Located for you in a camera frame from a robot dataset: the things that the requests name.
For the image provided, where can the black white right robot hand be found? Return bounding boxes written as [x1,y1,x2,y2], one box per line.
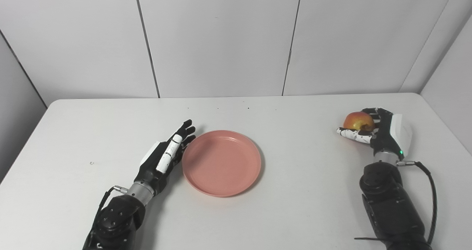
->
[336,107,413,160]

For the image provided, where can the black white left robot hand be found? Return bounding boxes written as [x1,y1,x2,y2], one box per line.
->
[133,119,197,197]

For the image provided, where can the red yellow apple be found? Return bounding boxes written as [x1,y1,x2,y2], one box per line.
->
[343,111,376,132]

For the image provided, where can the pink round plate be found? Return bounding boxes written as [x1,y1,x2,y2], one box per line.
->
[182,130,262,198]

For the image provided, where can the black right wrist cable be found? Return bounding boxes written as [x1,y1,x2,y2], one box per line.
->
[396,161,438,245]

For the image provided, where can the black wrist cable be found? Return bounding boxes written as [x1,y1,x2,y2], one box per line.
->
[94,185,129,243]
[396,161,438,245]

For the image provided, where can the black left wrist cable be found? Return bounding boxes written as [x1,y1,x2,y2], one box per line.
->
[94,185,129,243]

